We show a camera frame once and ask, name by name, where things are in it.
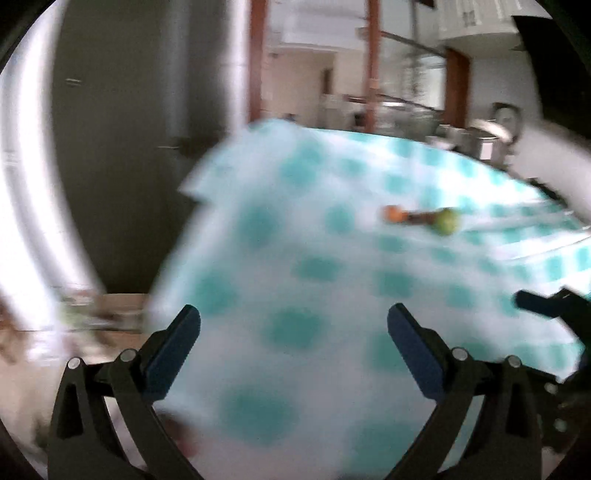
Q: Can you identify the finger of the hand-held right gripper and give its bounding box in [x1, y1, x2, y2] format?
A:
[514, 287, 591, 324]

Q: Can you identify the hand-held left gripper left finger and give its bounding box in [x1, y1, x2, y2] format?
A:
[48, 305, 204, 480]

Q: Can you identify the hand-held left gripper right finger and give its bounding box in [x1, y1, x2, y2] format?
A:
[385, 303, 542, 480]

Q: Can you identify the large green round fruit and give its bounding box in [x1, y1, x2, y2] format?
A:
[434, 208, 461, 236]

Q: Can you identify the teal white checkered tablecloth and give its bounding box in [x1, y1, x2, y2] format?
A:
[148, 117, 591, 480]

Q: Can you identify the steel cooking pot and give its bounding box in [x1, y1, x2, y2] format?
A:
[462, 124, 514, 163]

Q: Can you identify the round steel kettle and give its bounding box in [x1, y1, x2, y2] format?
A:
[491, 102, 525, 136]

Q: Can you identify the grey refrigerator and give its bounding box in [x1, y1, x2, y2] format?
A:
[48, 0, 252, 296]

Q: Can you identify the dark panel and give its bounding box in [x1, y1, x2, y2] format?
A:
[510, 14, 591, 139]

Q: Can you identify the brown wooden post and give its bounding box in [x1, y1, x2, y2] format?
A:
[364, 0, 382, 134]

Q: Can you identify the white wall cabinet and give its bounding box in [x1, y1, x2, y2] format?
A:
[438, 0, 523, 41]

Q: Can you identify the brown wooden door frame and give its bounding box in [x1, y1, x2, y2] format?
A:
[248, 0, 271, 124]

